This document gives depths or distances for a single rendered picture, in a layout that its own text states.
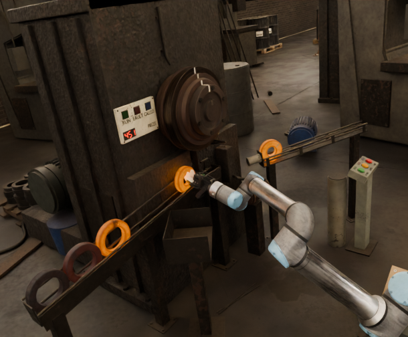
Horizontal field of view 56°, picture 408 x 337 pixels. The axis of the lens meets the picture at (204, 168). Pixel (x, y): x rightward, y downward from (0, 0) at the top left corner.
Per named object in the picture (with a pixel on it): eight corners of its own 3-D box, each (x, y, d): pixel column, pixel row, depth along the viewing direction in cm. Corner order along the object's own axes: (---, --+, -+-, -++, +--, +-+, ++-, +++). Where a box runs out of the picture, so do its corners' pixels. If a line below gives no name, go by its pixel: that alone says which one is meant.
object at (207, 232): (185, 356, 201) (162, 239, 173) (189, 317, 225) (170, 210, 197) (225, 354, 199) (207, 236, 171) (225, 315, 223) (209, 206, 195)
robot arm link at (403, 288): (439, 291, 176) (433, 285, 163) (415, 321, 176) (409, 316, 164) (407, 270, 186) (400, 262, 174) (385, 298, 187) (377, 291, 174)
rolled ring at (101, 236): (91, 247, 176) (87, 245, 178) (116, 264, 189) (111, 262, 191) (115, 212, 183) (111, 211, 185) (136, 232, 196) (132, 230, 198)
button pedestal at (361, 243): (343, 251, 262) (345, 168, 238) (355, 234, 279) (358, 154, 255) (368, 259, 253) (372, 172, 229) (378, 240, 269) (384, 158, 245)
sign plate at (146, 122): (120, 144, 196) (112, 109, 189) (156, 128, 214) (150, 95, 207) (123, 144, 195) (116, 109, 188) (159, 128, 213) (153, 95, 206)
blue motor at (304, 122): (287, 156, 425) (285, 126, 411) (292, 138, 474) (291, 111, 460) (316, 156, 415) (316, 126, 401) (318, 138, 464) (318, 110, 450)
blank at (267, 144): (268, 165, 263) (270, 166, 260) (254, 151, 256) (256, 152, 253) (284, 148, 262) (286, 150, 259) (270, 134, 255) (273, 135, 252)
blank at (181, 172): (170, 174, 216) (175, 174, 214) (188, 160, 226) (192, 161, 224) (178, 196, 223) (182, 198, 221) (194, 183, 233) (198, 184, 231)
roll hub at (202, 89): (192, 142, 211) (185, 91, 200) (222, 126, 230) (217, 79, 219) (200, 143, 208) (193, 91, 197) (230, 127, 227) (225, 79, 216)
